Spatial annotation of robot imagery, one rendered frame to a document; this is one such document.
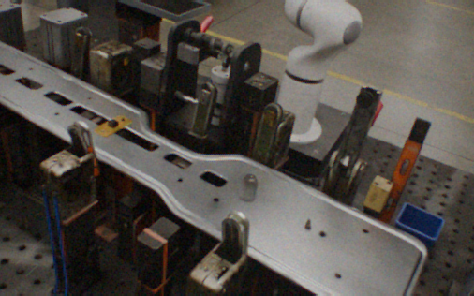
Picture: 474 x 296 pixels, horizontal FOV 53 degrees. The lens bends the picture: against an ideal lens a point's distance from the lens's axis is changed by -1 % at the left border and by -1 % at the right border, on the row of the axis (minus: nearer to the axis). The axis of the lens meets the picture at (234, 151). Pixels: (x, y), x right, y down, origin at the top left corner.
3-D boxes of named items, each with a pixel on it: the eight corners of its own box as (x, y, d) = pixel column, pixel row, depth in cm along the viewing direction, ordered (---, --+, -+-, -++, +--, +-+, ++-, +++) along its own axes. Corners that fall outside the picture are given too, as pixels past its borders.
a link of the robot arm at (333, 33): (305, 61, 147) (326, -17, 132) (349, 91, 135) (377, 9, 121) (275, 67, 140) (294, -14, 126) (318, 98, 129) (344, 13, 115)
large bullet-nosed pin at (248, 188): (234, 202, 91) (239, 175, 87) (243, 194, 93) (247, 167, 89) (248, 210, 89) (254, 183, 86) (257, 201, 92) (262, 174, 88)
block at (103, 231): (93, 232, 118) (86, 135, 101) (129, 205, 127) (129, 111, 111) (110, 243, 116) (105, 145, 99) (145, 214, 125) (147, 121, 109)
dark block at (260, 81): (221, 224, 126) (243, 81, 102) (236, 210, 131) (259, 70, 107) (238, 233, 124) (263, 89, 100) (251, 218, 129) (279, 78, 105)
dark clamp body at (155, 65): (126, 186, 133) (125, 61, 111) (157, 165, 143) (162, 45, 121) (156, 204, 129) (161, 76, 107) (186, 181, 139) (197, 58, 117)
